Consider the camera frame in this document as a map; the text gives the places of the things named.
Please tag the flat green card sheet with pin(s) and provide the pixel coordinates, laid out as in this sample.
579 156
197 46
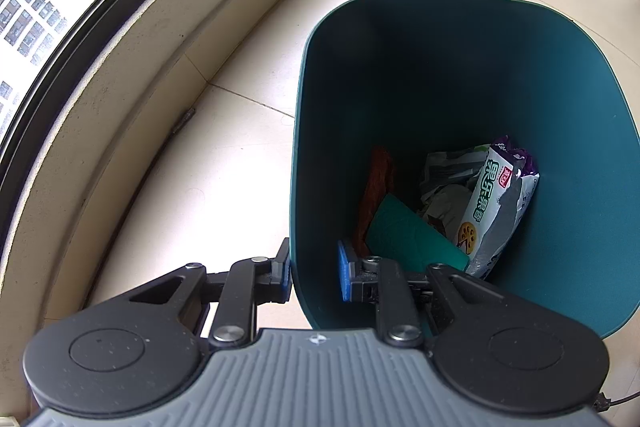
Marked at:
410 234

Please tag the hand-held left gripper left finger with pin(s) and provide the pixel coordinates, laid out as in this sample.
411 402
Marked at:
286 279

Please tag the crumpled green white wrapper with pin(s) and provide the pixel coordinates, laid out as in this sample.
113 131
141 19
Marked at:
442 167

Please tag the white purple snack packet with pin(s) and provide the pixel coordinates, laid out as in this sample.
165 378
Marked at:
492 207

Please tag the black window frame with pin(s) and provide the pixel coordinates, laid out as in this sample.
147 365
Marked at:
100 2

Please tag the brown snack wrapper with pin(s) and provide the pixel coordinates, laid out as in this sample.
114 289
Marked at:
375 192

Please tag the small grey floor fitting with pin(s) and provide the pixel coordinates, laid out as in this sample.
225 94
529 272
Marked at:
183 120

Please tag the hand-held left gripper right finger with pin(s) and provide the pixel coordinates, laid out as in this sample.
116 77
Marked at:
344 272

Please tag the dark teal plastic trash bin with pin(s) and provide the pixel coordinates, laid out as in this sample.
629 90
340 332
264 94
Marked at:
500 82

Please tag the crumpled white paper wrapper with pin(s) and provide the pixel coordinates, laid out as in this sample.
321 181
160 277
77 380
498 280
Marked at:
447 207

